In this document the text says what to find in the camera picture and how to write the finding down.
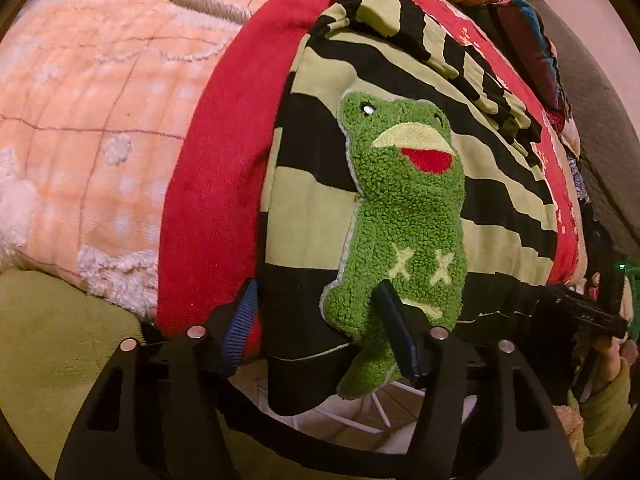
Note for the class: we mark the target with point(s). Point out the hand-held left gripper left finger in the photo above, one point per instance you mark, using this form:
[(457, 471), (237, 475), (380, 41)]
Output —
[(241, 325)]

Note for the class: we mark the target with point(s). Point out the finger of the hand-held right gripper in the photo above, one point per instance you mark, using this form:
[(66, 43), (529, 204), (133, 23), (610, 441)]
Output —
[(575, 307)]

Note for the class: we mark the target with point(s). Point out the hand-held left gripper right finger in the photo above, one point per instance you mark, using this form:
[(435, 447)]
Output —
[(400, 340)]

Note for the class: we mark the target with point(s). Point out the green black striped frog sweater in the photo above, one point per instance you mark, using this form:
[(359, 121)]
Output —
[(400, 185)]

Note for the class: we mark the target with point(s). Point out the person's right forearm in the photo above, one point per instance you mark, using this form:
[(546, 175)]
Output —
[(605, 410)]

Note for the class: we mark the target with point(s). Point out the pile of colourful clothes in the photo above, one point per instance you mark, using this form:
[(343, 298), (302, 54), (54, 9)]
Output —
[(600, 110)]

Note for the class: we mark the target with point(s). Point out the person's right hand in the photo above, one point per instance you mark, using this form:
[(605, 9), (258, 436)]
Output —
[(611, 360)]

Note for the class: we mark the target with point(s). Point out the beige fluffy cloth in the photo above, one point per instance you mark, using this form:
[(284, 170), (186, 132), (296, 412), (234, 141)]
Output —
[(570, 430)]

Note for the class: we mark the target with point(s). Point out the cream pillow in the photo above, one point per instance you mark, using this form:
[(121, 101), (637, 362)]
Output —
[(570, 135)]

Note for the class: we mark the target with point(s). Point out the red floral blanket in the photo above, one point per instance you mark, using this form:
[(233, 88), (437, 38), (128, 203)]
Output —
[(215, 170)]

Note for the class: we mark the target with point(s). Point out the yellow green rug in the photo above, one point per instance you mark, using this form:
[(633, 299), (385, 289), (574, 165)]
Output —
[(60, 360)]

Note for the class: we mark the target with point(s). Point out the multicolour striped pillow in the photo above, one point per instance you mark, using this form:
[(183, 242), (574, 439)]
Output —
[(530, 45)]

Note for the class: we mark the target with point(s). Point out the peach quilted blanket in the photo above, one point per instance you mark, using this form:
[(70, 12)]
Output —
[(90, 110)]

